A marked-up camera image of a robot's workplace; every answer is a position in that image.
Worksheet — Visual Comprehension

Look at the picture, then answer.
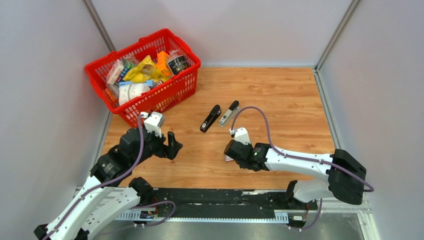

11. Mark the white round package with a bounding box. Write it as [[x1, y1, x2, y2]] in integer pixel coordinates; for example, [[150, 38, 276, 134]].
[[118, 83, 151, 106]]

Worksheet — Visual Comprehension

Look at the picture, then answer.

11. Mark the red plastic shopping basket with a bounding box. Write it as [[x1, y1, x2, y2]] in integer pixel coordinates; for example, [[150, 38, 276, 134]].
[[85, 28, 201, 127]]

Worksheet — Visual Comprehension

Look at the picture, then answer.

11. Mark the black labelled package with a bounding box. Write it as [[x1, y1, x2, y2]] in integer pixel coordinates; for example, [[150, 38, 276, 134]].
[[167, 55, 191, 76]]

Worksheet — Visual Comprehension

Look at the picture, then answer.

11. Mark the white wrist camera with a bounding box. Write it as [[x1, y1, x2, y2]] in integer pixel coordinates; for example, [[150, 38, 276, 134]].
[[140, 111, 165, 137], [229, 127, 251, 145]]

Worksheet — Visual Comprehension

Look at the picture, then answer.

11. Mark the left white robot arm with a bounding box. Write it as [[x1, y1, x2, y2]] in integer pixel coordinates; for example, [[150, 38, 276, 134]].
[[33, 127, 183, 240]]

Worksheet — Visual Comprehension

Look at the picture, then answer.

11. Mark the black and grey stapler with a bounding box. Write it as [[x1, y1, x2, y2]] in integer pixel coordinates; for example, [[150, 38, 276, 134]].
[[218, 100, 240, 127]]

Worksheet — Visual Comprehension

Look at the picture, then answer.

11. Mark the white pink box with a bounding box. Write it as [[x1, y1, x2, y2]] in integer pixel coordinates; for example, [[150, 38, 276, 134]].
[[106, 59, 124, 85]]

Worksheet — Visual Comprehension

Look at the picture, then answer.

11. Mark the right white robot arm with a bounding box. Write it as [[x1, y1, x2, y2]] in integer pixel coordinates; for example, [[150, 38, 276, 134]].
[[224, 139, 367, 210]]

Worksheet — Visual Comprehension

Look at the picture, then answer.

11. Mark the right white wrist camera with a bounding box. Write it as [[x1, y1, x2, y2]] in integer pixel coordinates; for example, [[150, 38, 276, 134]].
[[229, 127, 251, 145]]

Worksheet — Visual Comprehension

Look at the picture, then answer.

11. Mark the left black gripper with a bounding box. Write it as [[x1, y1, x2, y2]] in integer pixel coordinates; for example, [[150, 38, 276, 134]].
[[131, 123, 184, 167]]

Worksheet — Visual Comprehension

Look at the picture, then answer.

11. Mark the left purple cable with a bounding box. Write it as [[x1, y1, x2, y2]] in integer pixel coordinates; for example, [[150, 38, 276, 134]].
[[39, 114, 177, 240]]

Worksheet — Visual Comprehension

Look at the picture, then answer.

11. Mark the white red staple box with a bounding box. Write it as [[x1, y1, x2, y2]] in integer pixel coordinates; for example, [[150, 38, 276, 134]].
[[225, 156, 234, 162]]

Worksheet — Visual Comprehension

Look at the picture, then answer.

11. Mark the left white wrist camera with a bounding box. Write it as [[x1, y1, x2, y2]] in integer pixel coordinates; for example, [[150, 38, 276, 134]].
[[140, 111, 165, 137]]

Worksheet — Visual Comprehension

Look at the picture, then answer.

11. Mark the yellow snack bag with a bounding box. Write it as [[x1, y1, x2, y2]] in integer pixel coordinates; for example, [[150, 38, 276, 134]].
[[123, 55, 169, 83]]

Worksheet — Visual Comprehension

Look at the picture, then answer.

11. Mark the orange box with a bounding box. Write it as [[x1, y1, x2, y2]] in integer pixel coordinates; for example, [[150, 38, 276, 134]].
[[156, 51, 173, 77]]

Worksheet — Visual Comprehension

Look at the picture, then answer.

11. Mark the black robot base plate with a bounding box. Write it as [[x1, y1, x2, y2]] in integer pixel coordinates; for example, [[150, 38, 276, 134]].
[[120, 177, 319, 221]]

